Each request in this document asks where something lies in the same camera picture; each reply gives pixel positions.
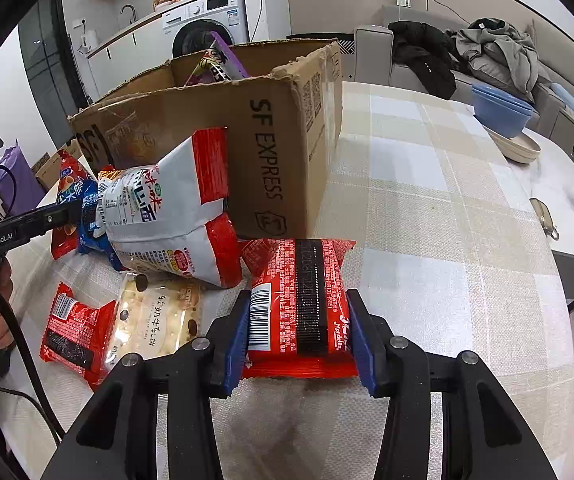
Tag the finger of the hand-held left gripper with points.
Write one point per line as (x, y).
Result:
(52, 220)

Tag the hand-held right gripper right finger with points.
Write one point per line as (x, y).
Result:
(362, 355)

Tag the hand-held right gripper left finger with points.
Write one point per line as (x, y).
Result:
(237, 340)

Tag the blue cookie packet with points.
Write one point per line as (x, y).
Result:
(89, 225)

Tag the red chips packet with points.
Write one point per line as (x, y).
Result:
(69, 180)

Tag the red black biscuit packet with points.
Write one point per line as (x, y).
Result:
(287, 305)
(77, 330)

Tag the clear packet of breadsticks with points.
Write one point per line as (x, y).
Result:
(152, 320)

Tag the large white red snack packet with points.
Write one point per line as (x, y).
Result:
(167, 210)

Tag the brown cardboard box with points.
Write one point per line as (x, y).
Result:
(267, 125)

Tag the silver purple snack packet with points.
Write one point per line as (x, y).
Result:
(232, 57)

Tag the purple bag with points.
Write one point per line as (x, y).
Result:
(14, 180)

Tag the cardboard box with print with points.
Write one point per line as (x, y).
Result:
(52, 165)

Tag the black glass door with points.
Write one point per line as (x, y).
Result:
(52, 60)

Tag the checkered beige tablecloth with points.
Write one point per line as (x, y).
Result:
(417, 210)

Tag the white electric kettle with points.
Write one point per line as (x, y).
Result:
(89, 41)

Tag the white kitchen counter cabinets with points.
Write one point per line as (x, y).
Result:
(127, 55)

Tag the metal kitchen faucet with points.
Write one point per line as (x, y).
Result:
(128, 12)

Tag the key pouch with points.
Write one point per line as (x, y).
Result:
(544, 217)

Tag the beige plate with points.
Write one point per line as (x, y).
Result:
(529, 147)
(517, 159)

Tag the white washing machine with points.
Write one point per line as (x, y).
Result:
(212, 15)

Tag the grey marble top table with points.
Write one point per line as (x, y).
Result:
(557, 180)

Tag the black jacket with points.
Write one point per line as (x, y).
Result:
(422, 55)

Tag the black white patterned mat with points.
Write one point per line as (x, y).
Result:
(347, 46)

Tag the light blue pillow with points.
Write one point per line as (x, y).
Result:
(572, 102)

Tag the grey clothes pile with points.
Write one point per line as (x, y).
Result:
(502, 55)

